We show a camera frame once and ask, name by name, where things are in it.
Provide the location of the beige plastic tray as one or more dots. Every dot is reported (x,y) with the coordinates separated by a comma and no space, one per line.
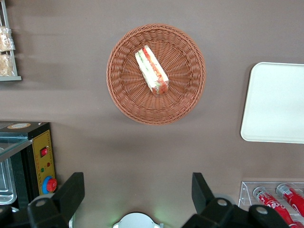
(275,102)

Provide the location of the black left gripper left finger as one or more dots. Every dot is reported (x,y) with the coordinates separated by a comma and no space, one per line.
(61,197)

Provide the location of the metal pan inside warmer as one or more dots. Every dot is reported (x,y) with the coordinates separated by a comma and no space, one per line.
(6,185)

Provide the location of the clear bag of fried snacks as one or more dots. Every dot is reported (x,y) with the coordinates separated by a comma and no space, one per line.
(5,39)
(6,65)

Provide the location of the clear acrylic bottle rack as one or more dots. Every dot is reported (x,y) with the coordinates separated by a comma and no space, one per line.
(245,192)

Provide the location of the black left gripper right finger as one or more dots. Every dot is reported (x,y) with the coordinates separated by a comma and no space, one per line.
(206,202)

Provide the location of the round brown wicker basket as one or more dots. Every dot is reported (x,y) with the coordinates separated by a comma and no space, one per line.
(185,99)

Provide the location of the red cola bottle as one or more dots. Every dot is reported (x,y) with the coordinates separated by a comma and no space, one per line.
(270,205)
(293,199)

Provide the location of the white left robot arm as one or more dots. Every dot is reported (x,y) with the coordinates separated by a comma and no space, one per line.
(136,222)

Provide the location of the triangle sandwich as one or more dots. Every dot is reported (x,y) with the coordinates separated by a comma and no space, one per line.
(152,71)

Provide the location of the black glass food warmer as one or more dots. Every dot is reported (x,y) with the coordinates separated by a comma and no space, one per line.
(38,152)

